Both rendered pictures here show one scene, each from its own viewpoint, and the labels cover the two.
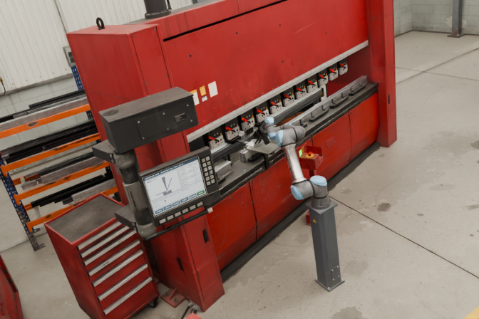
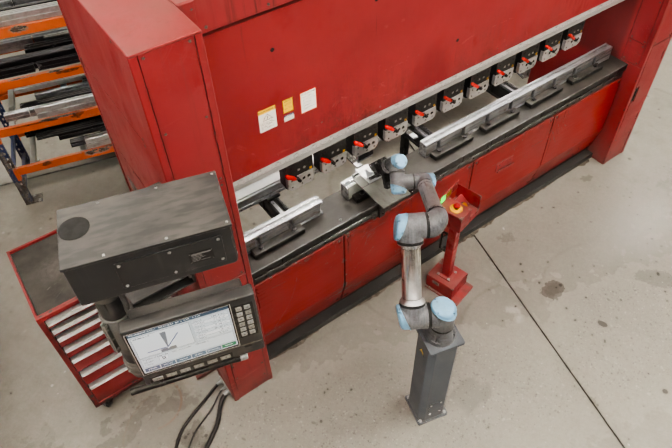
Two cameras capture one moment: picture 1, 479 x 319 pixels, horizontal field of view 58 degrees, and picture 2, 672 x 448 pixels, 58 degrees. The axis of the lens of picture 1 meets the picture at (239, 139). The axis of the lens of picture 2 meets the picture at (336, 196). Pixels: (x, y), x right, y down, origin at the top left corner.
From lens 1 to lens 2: 1.39 m
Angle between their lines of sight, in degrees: 23
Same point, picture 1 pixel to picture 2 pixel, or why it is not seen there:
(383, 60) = (653, 31)
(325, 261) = (423, 396)
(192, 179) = (215, 331)
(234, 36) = (369, 6)
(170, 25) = (235, 2)
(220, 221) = (284, 290)
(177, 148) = not seen: hidden behind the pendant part
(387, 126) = (614, 134)
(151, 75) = (176, 120)
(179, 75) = (244, 86)
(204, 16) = not seen: outside the picture
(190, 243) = not seen: hidden behind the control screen
